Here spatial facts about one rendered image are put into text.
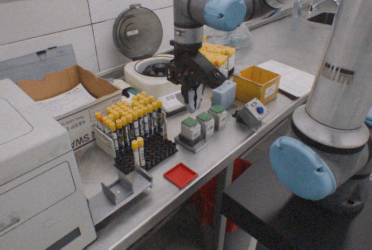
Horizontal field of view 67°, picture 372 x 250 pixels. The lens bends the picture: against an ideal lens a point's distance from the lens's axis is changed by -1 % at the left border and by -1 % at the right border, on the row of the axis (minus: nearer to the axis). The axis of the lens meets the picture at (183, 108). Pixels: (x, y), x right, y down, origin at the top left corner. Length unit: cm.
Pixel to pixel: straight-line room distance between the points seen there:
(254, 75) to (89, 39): 68
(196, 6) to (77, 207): 47
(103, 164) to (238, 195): 40
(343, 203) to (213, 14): 47
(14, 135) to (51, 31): 68
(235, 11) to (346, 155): 33
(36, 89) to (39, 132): 61
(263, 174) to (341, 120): 31
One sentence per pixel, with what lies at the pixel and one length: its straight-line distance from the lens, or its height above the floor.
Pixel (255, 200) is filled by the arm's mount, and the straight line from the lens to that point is 67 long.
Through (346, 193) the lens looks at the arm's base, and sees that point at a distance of 69.
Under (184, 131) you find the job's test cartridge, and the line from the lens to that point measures 86.
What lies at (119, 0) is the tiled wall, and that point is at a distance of 126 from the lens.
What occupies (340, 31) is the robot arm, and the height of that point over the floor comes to 134.
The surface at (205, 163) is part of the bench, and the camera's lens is 84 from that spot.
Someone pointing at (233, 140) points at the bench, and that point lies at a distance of 93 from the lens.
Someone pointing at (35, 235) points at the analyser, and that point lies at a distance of 60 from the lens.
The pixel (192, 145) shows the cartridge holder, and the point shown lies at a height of 89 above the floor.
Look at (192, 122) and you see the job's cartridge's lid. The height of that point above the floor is 96.
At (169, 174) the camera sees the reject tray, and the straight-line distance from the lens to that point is 80.
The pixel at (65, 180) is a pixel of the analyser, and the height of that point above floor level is 108.
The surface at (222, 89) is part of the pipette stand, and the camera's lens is 100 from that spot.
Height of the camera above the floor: 144
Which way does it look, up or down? 32 degrees down
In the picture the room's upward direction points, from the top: straight up
